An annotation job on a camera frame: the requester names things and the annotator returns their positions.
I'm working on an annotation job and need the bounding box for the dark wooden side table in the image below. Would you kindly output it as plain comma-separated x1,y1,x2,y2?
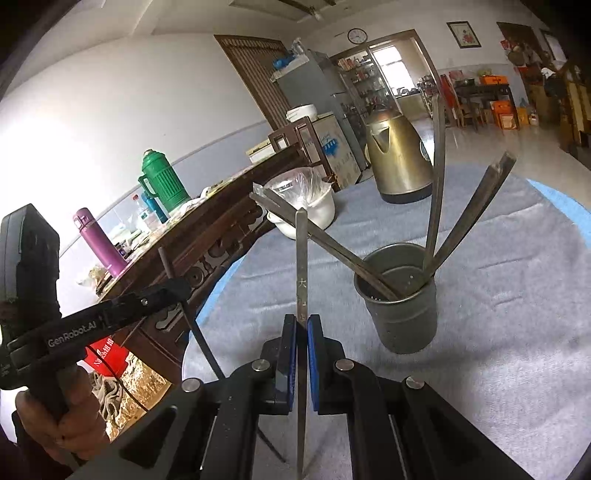
455,83,520,131

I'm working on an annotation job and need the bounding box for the white plastic basin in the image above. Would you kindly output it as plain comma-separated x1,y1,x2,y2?
266,181,336,241

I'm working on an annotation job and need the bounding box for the carved dark wooden sideboard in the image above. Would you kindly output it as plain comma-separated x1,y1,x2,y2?
100,146,307,384

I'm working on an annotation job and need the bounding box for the grey refrigerator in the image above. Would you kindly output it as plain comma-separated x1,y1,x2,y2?
271,49,369,171

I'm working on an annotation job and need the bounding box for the green thermos flask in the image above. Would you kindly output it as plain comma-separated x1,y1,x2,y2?
138,149,191,213

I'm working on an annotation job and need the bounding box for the purple water bottle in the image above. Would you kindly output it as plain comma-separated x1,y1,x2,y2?
73,208,127,278

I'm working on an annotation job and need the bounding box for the grey towel table mat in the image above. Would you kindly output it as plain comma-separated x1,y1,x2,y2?
197,175,590,479

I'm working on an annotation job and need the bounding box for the blue table cover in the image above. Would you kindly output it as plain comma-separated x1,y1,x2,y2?
528,179,590,248

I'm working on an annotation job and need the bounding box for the round wall clock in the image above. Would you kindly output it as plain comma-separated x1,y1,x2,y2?
346,27,369,45

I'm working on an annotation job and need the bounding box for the person left hand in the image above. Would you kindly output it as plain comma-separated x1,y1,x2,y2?
15,366,110,465

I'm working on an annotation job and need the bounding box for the brass electric kettle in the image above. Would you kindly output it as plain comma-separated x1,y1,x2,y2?
365,110,433,204

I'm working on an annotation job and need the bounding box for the framed wall picture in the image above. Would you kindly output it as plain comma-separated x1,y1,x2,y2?
447,21,482,49

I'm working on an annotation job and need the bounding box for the small white freezer cabinet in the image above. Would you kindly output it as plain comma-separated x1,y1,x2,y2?
300,112,362,189

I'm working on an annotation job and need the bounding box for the dark metal chopstick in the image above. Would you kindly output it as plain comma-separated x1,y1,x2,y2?
295,208,308,479
248,191,399,302
425,152,516,278
423,95,446,270
157,247,287,464
262,186,402,300

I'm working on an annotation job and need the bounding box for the dark metal utensil cup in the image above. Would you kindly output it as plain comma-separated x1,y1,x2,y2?
353,243,438,354

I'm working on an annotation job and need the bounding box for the clear plastic bag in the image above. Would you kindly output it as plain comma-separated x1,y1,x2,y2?
264,167,332,209

